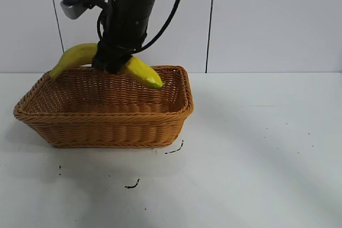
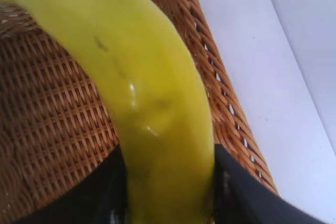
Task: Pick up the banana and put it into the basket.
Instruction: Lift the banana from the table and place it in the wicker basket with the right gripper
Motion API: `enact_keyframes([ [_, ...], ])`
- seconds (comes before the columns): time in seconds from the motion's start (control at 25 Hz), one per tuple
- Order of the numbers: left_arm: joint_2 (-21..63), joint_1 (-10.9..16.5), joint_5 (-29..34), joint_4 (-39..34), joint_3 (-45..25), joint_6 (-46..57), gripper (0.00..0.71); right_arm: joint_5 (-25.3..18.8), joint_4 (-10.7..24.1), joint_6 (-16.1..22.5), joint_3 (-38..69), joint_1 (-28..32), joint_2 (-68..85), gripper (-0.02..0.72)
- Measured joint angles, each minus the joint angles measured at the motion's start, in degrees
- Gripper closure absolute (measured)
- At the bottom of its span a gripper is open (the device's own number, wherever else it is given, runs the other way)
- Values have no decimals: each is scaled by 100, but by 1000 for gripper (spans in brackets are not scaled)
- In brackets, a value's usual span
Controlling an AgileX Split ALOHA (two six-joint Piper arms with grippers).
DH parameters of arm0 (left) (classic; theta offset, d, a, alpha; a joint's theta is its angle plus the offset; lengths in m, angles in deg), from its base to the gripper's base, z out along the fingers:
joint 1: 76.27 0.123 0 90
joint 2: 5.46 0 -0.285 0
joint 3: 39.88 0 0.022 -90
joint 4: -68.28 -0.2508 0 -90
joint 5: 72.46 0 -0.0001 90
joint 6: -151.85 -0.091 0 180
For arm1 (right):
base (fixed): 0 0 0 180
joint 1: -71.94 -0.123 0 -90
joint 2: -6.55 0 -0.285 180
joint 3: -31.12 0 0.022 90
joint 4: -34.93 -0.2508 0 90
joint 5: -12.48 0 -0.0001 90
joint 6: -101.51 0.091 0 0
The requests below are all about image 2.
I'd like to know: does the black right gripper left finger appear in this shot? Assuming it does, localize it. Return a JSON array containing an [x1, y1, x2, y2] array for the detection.
[[12, 144, 131, 224]]

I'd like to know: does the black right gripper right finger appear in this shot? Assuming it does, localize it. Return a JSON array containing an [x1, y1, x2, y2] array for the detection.
[[209, 144, 328, 224]]

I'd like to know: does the yellow banana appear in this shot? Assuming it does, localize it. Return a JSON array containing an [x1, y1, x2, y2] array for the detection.
[[0, 0, 218, 224]]

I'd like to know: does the brown wicker basket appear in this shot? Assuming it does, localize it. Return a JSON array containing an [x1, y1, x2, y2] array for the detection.
[[0, 0, 279, 224]]

